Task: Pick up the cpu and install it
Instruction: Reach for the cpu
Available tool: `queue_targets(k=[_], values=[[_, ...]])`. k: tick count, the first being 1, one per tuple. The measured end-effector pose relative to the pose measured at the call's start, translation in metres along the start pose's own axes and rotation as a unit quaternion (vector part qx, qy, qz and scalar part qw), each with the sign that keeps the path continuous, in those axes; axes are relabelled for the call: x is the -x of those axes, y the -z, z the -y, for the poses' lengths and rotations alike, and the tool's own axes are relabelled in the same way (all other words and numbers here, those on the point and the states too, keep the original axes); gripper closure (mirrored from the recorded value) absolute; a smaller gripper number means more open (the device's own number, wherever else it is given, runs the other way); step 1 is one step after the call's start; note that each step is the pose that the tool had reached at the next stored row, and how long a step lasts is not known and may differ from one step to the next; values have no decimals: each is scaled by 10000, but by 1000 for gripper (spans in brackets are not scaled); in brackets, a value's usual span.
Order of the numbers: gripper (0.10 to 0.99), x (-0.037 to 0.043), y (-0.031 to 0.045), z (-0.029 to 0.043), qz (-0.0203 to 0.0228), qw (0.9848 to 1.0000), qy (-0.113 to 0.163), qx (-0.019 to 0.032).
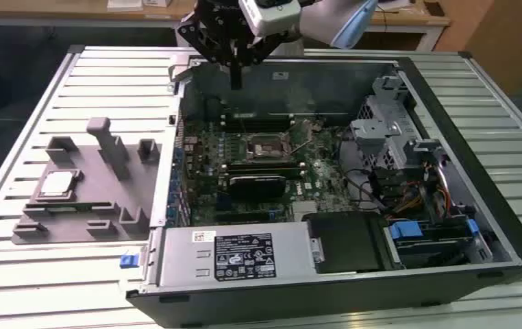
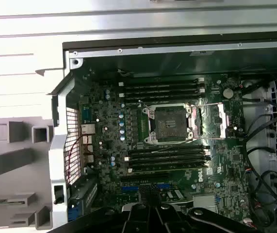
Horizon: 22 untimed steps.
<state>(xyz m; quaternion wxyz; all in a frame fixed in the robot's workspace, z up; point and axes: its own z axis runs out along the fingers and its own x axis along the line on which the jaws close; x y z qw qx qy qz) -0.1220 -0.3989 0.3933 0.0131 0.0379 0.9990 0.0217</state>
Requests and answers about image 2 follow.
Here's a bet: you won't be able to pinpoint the thin locking lever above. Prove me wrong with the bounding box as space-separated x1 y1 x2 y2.
152 142 195 153

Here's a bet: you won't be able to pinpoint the grey parts rack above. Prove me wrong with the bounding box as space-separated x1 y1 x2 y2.
0 118 55 230

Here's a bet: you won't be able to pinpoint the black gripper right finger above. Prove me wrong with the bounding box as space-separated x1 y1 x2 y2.
149 191 261 233

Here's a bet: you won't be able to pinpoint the silver chipset heatsink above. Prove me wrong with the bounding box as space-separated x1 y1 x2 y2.
192 194 218 212

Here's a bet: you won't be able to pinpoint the black PC case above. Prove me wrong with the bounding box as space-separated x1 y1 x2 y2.
46 33 277 233

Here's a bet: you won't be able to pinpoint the silver coin battery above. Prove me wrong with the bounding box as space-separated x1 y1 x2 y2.
222 87 234 99

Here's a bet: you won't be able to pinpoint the CPU socket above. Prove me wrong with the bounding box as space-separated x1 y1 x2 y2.
142 103 195 146

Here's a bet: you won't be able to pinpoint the black expansion slot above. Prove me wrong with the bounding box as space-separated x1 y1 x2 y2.
120 172 171 183

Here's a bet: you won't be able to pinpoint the RAM slot white clips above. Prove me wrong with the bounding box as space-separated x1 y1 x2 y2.
124 152 212 162
119 88 205 98
118 77 205 87

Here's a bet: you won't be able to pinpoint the RAM slot black clips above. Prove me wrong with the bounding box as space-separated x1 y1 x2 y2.
130 146 211 155
123 83 203 92
125 94 203 103

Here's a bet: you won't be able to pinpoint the green motherboard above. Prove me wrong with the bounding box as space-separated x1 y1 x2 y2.
79 72 252 220

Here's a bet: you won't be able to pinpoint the thin red wire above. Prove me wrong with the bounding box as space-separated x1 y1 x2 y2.
66 134 87 179

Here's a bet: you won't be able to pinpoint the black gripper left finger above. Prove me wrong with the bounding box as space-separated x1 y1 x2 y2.
52 191 156 233

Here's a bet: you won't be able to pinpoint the thick black cable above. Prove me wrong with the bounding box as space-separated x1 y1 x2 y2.
244 97 277 146

